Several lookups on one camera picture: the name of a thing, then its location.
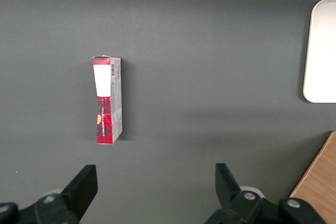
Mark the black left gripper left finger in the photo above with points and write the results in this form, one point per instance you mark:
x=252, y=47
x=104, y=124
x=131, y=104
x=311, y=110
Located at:
x=78, y=192

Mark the red plaid cardboard box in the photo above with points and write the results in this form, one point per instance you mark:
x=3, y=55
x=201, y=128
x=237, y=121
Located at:
x=103, y=82

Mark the oak wooden drawer cabinet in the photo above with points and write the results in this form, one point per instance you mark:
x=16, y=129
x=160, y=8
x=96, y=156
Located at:
x=320, y=187

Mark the cream plastic tray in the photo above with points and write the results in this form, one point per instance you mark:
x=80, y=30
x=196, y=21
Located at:
x=323, y=56

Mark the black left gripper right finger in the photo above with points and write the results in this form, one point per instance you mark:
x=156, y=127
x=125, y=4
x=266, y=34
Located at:
x=228, y=192

